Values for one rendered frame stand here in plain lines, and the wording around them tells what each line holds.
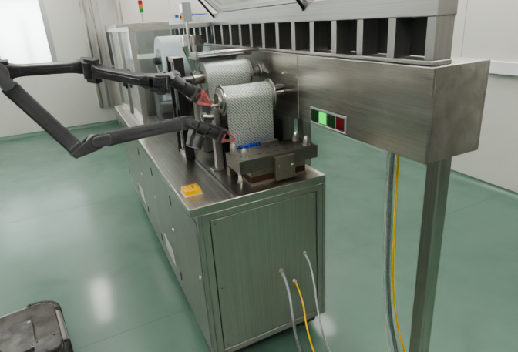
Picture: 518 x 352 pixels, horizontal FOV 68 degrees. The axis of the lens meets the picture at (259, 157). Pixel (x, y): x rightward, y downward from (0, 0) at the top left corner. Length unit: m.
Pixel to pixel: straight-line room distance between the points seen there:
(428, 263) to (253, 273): 0.75
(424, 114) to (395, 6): 0.35
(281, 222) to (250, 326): 0.55
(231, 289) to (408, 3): 1.34
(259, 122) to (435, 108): 0.88
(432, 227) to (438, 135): 0.42
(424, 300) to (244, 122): 1.08
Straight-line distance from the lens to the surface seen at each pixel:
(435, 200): 1.54
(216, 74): 1.99
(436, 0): 1.23
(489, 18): 3.96
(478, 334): 2.46
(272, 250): 1.83
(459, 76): 1.32
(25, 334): 2.28
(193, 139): 1.72
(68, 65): 2.02
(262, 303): 1.97
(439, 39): 1.25
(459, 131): 1.38
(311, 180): 1.78
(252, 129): 1.85
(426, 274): 1.70
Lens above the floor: 1.60
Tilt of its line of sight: 20 degrees down
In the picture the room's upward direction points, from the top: 4 degrees counter-clockwise
